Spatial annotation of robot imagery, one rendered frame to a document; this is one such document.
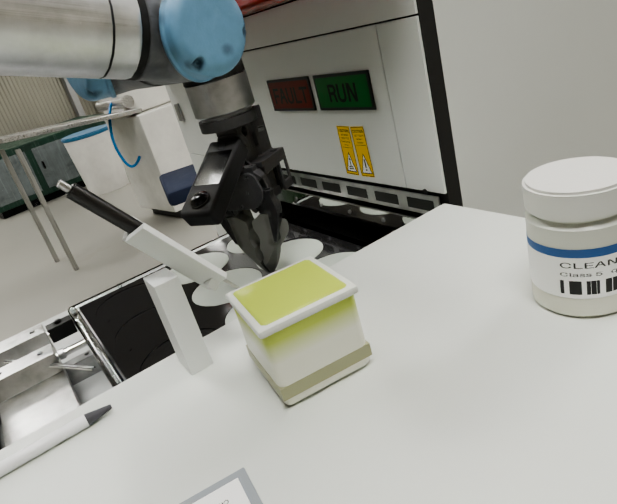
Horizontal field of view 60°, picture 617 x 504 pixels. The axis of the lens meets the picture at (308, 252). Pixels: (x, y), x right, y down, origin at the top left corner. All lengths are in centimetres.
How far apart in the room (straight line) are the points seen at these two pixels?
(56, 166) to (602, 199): 675
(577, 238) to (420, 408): 15
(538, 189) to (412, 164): 29
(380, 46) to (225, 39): 23
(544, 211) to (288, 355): 19
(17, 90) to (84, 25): 834
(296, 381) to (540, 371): 16
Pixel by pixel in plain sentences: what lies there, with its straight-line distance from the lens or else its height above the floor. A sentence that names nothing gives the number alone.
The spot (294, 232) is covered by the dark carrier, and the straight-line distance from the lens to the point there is 84.
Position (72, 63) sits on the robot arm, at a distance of 44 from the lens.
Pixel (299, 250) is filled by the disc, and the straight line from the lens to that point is 77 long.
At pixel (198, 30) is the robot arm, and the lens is 45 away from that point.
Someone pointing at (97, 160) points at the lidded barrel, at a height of 37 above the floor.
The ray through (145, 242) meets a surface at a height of 108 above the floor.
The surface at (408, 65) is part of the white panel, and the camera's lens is 62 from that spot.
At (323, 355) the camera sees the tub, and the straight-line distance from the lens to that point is 37.
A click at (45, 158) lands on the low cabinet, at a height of 47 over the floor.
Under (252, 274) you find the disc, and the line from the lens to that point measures 74.
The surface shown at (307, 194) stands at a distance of 87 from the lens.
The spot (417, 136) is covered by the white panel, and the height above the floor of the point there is 104.
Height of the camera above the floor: 120
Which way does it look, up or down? 24 degrees down
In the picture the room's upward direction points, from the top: 16 degrees counter-clockwise
